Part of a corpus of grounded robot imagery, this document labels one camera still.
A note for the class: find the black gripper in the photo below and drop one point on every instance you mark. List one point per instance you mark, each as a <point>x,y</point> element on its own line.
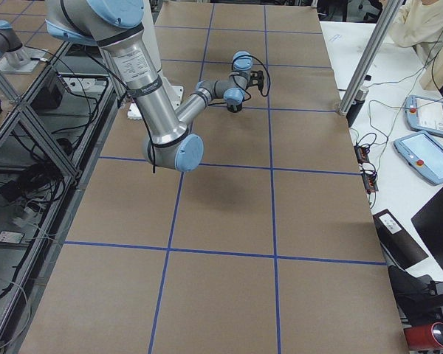
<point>235,108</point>

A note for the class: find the black mesh pen cup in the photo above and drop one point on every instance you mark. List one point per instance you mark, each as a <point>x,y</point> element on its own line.
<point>234,108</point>

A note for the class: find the orange black connector block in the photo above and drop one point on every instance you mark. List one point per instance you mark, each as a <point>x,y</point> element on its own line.
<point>361,152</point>

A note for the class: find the brown paper table cover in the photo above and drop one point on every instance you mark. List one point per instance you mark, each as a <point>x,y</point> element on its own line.
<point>267,247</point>

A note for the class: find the person in cream sweater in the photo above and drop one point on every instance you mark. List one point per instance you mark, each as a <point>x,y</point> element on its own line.
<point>419,24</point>

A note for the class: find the upper teach pendant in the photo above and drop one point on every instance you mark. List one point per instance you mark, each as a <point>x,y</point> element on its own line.
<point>424,114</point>

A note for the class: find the teach pendant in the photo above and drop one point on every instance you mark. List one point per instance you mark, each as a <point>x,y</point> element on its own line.
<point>423,154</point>
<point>424,114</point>

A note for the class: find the lower teach pendant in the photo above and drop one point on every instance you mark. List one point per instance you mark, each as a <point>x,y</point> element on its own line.
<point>423,154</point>

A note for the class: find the black box with label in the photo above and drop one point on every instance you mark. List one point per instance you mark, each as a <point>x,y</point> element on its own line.
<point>397,240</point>

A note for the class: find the smartphone on lower shelf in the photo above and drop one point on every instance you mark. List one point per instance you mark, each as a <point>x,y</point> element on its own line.
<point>11,237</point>

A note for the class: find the red cylindrical bottle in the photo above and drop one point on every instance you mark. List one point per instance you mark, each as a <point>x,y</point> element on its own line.
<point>425,337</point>

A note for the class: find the aluminium frame post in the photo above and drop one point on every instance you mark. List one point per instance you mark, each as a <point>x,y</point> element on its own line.
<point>371,49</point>

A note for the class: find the aluminium side frame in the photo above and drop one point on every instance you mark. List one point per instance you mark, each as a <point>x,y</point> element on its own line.
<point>52,127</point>

